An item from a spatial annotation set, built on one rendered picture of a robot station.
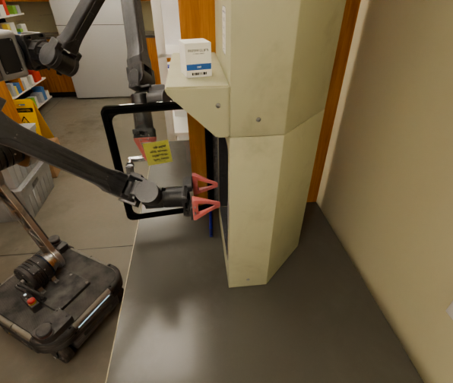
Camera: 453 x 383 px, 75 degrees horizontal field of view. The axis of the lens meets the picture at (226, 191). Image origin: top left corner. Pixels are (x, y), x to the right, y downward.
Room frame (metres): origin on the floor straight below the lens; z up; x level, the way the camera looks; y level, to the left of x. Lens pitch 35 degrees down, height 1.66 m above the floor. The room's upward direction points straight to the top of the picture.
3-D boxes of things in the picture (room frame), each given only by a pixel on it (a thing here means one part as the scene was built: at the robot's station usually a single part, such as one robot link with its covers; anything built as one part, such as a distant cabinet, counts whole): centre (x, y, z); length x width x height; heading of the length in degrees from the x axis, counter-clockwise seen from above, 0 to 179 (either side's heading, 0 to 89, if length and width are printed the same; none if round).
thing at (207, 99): (0.68, 0.07, 1.46); 0.32 x 0.11 x 0.10; 6
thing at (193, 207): (0.63, 0.06, 1.17); 0.09 x 0.07 x 0.07; 95
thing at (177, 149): (0.80, 0.19, 1.19); 0.30 x 0.01 x 0.40; 103
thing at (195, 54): (0.61, 0.06, 1.54); 0.05 x 0.05 x 0.06; 20
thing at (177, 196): (0.66, 0.14, 1.17); 0.10 x 0.07 x 0.07; 5
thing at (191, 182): (0.70, 0.07, 1.17); 0.09 x 0.07 x 0.07; 95
